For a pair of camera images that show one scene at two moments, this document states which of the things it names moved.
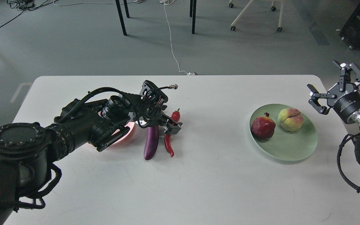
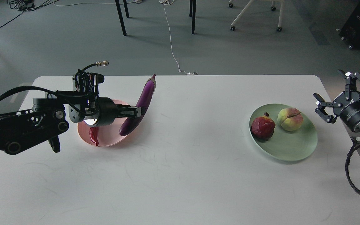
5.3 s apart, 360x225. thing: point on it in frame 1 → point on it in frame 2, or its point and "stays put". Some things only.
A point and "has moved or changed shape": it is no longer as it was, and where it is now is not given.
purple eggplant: (151, 142) has moved or changed shape
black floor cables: (25, 5) stays put
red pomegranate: (263, 127) stays put
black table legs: (191, 4) stays put
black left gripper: (152, 115) → (102, 112)
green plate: (288, 145) stays put
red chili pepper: (175, 117) has moved or changed shape
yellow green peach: (290, 119) stays put
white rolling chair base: (232, 27) stays put
